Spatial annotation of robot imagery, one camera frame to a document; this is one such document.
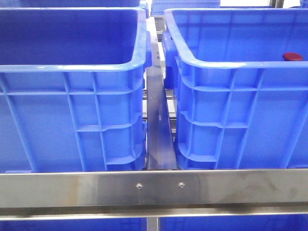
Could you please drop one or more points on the red push button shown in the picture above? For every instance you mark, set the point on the red push button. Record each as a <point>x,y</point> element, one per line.
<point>292,57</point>

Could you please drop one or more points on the steel centre divider bar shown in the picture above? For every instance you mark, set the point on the steel centre divider bar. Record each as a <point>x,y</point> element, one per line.
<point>160,149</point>

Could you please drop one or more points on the right blue plastic crate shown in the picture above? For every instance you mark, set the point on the right blue plastic crate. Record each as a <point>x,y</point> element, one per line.
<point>240,105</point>

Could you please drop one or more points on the blue plastic crate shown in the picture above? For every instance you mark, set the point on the blue plastic crate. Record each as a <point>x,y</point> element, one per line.
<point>71,89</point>
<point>240,105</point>

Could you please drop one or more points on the left blue plastic crate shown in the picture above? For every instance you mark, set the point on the left blue plastic crate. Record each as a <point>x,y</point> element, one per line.
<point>71,89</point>

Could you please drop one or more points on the far right blue crate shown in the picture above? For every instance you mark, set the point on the far right blue crate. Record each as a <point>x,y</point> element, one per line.
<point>159,6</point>

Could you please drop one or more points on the lower left blue crate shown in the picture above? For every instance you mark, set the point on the lower left blue crate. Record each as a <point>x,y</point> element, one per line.
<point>114,224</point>

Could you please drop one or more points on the lower right blue crate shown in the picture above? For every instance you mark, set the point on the lower right blue crate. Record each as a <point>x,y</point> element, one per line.
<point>236,223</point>

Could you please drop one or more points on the far left blue crate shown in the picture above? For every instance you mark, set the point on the far left blue crate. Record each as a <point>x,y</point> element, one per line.
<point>74,3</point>

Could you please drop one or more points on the left rail screw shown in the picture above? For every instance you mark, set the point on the left rail screw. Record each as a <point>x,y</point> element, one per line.
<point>139,185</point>

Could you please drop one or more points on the rail screw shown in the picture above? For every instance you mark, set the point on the rail screw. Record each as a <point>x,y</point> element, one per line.
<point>181,184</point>
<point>139,185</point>

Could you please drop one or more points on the right rail screw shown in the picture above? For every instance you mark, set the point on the right rail screw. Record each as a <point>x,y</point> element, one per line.
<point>181,184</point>

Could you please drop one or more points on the stainless steel front rail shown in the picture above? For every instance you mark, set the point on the stainless steel front rail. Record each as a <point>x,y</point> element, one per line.
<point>92,195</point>

